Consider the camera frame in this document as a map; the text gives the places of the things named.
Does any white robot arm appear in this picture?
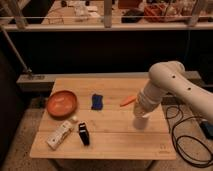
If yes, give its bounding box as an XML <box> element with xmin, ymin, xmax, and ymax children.
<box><xmin>134</xmin><ymin>61</ymin><xmax>213</xmax><ymax>124</ymax></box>

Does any blue cloth piece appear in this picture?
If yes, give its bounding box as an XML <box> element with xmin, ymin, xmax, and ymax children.
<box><xmin>91</xmin><ymin>94</ymin><xmax>103</xmax><ymax>110</ymax></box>

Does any black floor cable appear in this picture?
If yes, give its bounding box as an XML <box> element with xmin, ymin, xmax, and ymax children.
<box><xmin>164</xmin><ymin>104</ymin><xmax>213</xmax><ymax>169</ymax></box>

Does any metal railing frame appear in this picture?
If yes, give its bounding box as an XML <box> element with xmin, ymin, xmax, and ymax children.
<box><xmin>0</xmin><ymin>0</ymin><xmax>213</xmax><ymax>31</ymax></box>

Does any white carton bottle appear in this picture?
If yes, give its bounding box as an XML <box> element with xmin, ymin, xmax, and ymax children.
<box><xmin>46</xmin><ymin>116</ymin><xmax>78</xmax><ymax>150</ymax></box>

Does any orange wooden bowl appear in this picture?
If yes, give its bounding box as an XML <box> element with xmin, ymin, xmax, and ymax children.
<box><xmin>46</xmin><ymin>90</ymin><xmax>78</xmax><ymax>118</ymax></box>

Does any orange carrot toy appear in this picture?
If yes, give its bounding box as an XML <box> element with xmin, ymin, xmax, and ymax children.
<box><xmin>120</xmin><ymin>96</ymin><xmax>136</xmax><ymax>107</ymax></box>

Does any grey diagonal pole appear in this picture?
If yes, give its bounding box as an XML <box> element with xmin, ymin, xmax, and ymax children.
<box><xmin>0</xmin><ymin>26</ymin><xmax>44</xmax><ymax>81</ymax></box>

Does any black power adapter box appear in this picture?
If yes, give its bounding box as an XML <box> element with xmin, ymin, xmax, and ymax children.
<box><xmin>200</xmin><ymin>121</ymin><xmax>213</xmax><ymax>140</ymax></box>

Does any white ceramic cup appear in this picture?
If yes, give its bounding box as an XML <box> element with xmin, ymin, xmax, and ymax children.
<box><xmin>133</xmin><ymin>116</ymin><xmax>149</xmax><ymax>130</ymax></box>

